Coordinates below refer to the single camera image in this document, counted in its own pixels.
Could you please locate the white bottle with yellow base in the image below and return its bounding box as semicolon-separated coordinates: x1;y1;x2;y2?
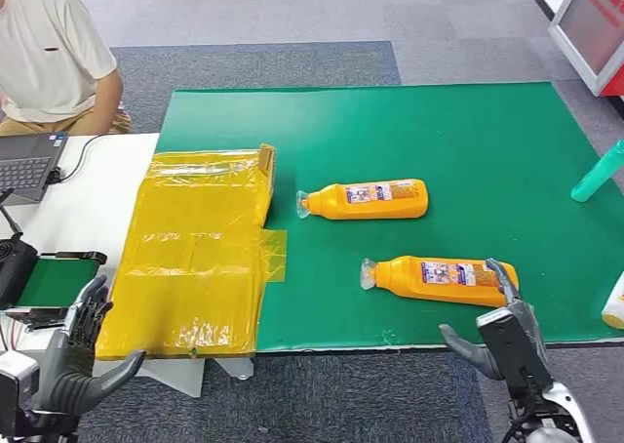
601;271;624;331

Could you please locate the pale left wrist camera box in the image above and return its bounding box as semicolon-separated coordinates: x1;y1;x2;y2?
0;351;41;438

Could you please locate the teal plastic bottle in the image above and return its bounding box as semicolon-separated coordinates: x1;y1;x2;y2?
570;139;624;203

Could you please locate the black fan box device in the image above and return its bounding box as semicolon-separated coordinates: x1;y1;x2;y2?
0;232;39;310

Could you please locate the small green belt conveyor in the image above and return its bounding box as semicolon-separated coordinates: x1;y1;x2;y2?
7;251;108;332

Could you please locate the white table support bracket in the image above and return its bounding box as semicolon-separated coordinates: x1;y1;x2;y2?
92;355;254;399

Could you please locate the black laptop cable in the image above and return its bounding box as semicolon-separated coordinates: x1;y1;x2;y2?
45;133;106;186

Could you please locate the grey laptop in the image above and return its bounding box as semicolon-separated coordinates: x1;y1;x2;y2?
0;133;69;207

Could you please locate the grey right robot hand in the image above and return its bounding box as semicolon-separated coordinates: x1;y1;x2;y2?
438;258;554;399

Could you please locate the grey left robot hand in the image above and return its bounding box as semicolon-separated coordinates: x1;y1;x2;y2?
36;274;147;417

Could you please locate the person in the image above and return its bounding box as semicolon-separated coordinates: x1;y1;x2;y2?
0;0;132;138

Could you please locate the orange bottle with label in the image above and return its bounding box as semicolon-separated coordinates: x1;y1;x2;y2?
359;255;520;309
296;179;430;222

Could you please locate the white framed sign board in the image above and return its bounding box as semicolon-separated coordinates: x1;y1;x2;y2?
549;0;624;99

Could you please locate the green table mat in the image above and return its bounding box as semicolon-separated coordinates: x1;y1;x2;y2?
157;81;624;354

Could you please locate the yellow plastic wrapped box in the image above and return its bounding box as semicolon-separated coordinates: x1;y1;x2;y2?
95;143;288;362

